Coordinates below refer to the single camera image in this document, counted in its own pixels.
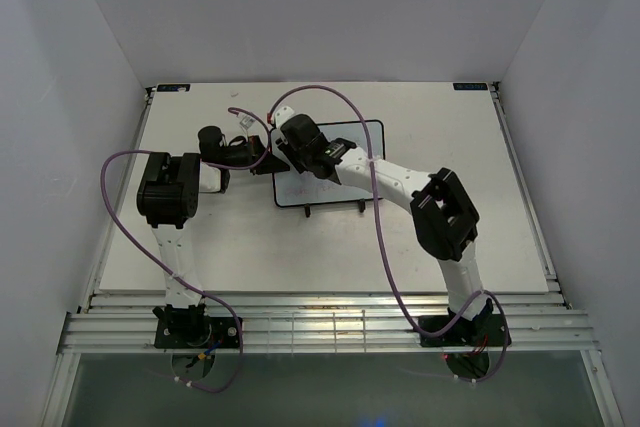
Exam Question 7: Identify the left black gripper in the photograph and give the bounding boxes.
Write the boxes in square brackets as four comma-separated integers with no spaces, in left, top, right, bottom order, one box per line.
[220,136,290,176]

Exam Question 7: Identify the small black-framed whiteboard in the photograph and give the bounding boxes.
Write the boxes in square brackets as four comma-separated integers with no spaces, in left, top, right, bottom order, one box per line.
[272,121,374,212]

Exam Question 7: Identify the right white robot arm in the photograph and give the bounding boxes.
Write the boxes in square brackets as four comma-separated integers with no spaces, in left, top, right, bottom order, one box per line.
[271,106,493,344]

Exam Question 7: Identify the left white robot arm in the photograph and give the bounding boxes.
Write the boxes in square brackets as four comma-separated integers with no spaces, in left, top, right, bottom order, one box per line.
[136,126,290,347]

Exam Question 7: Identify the metal whiteboard stand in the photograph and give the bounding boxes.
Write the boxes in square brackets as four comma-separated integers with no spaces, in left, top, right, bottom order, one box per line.
[303,199,367,218]

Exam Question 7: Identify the left blue table label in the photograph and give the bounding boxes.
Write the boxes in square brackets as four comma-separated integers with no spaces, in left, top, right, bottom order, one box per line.
[156,84,191,93]

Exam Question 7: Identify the blue table label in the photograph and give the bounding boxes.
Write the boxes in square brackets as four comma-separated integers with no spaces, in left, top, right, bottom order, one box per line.
[156,84,191,93]
[452,82,488,91]

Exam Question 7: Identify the right blue table label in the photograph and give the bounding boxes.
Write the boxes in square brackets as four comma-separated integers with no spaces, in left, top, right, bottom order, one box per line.
[452,82,488,91]

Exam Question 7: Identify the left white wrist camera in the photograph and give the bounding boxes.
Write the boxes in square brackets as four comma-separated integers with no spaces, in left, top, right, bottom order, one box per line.
[239,114,255,129]

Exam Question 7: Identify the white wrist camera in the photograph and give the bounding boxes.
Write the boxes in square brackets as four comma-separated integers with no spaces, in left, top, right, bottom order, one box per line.
[267,105,296,129]
[239,114,255,129]

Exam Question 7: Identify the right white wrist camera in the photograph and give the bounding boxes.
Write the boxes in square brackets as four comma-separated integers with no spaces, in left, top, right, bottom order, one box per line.
[267,105,296,129]

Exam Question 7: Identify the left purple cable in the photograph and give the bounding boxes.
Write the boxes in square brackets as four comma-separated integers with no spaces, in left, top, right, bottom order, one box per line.
[101,106,271,393]

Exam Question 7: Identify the aluminium frame rail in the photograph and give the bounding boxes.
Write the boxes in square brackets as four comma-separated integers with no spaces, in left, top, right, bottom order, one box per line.
[58,291,598,355]

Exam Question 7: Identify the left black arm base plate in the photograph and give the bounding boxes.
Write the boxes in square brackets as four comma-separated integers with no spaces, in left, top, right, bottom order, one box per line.
[152,305,240,350]

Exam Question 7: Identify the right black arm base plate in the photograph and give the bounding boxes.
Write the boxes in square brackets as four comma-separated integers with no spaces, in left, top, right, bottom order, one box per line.
[420,308,512,347]

